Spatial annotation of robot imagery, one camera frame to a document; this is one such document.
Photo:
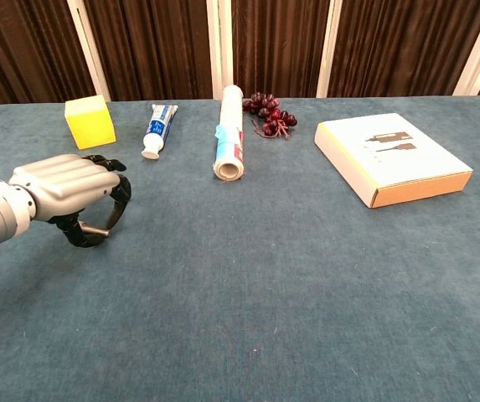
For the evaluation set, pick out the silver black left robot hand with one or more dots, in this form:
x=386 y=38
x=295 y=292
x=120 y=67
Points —
x=68 y=180

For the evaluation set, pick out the small metal bolt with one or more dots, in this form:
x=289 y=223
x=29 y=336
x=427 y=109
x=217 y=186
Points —
x=95 y=229

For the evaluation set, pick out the yellow foam cube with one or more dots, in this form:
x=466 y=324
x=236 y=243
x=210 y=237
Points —
x=91 y=125

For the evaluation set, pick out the white blue toothpaste tube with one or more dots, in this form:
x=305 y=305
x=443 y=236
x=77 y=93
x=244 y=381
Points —
x=158 y=130

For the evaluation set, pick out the white plastic wrap roll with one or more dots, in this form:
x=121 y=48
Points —
x=229 y=125

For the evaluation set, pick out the blue table mat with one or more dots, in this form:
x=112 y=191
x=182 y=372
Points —
x=239 y=293

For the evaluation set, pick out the dark red grape bunch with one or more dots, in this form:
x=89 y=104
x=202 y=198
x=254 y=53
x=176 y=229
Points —
x=271 y=113

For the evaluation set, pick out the flat white cardboard box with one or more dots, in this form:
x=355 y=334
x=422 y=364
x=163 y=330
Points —
x=390 y=159

